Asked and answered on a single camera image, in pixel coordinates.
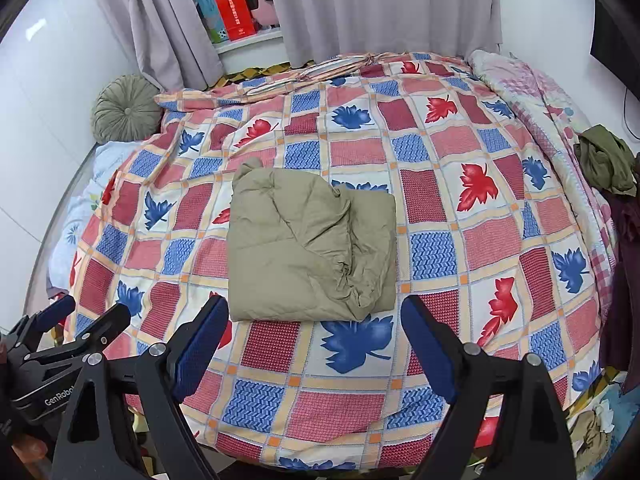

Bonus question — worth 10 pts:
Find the black flat screen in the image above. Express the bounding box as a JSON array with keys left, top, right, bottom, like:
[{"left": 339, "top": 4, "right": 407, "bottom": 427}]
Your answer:
[{"left": 590, "top": 0, "right": 640, "bottom": 76}]

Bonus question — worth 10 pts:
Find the folded beige striped cloth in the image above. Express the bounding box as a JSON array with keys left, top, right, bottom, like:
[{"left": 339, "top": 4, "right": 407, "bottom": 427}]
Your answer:
[{"left": 240, "top": 52, "right": 381, "bottom": 101}]

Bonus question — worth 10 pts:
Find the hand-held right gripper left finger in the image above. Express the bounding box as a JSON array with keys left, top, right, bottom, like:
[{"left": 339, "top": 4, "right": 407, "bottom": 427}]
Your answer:
[{"left": 52, "top": 294, "right": 232, "bottom": 480}]

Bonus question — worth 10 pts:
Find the blue patterned box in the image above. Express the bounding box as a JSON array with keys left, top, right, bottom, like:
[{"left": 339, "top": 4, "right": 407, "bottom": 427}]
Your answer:
[{"left": 191, "top": 0, "right": 230, "bottom": 44}]

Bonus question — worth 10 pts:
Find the olive green cloth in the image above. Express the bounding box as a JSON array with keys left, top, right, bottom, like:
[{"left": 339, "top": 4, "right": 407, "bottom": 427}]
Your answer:
[{"left": 573, "top": 125, "right": 638, "bottom": 197}]

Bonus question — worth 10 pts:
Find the leaf-patterned checkered quilt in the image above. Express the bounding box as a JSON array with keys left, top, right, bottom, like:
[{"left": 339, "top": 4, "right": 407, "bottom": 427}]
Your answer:
[{"left": 47, "top": 51, "right": 618, "bottom": 471}]

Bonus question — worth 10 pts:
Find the pink floral quilt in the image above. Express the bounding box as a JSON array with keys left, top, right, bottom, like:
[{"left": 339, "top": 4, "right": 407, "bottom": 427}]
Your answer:
[{"left": 467, "top": 49, "right": 621, "bottom": 286}]

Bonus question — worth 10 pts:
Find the light blue floral sheet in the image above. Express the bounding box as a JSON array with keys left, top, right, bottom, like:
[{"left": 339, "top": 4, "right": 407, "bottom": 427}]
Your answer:
[{"left": 47, "top": 140, "right": 146, "bottom": 296}]

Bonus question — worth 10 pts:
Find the yellow black patterned cloth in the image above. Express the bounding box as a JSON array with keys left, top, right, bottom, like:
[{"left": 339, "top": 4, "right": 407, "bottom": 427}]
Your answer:
[{"left": 222, "top": 62, "right": 303, "bottom": 85}]

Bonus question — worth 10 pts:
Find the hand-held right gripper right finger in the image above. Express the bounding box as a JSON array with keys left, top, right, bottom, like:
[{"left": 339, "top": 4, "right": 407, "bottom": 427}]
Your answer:
[{"left": 400, "top": 294, "right": 576, "bottom": 480}]

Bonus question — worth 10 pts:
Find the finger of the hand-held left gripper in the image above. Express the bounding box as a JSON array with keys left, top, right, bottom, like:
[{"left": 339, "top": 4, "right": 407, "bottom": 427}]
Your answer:
[
  {"left": 22, "top": 302, "right": 132, "bottom": 364},
  {"left": 5, "top": 295, "right": 77, "bottom": 347}
]

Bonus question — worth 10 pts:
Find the blue yellow floral cloth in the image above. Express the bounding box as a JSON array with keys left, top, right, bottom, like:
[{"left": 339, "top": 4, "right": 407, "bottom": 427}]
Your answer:
[{"left": 565, "top": 365, "right": 626, "bottom": 476}]

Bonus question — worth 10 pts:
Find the grey curtain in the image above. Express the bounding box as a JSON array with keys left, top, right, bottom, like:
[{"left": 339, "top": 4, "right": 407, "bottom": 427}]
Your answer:
[
  {"left": 262, "top": 0, "right": 503, "bottom": 68},
  {"left": 87, "top": 0, "right": 223, "bottom": 92}
]

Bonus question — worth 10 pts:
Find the white window sill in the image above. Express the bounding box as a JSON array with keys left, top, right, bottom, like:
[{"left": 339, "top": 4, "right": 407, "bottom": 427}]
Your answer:
[{"left": 212, "top": 27, "right": 286, "bottom": 73}]

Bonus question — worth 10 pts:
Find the dark maroon cloth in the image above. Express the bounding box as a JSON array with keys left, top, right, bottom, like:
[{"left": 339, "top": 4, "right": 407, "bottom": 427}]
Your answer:
[{"left": 597, "top": 192, "right": 640, "bottom": 393}]

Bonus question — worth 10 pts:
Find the khaki padded jacket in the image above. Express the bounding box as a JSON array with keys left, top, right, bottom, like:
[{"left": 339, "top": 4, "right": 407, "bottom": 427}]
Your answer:
[{"left": 227, "top": 156, "right": 398, "bottom": 323}]

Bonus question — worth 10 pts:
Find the round green pleated cushion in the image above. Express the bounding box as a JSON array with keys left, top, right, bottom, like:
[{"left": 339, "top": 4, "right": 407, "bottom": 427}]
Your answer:
[{"left": 91, "top": 74, "right": 163, "bottom": 143}]

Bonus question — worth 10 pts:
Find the red box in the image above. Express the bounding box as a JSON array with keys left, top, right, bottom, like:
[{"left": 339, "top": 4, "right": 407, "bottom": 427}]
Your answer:
[{"left": 212, "top": 0, "right": 260, "bottom": 42}]

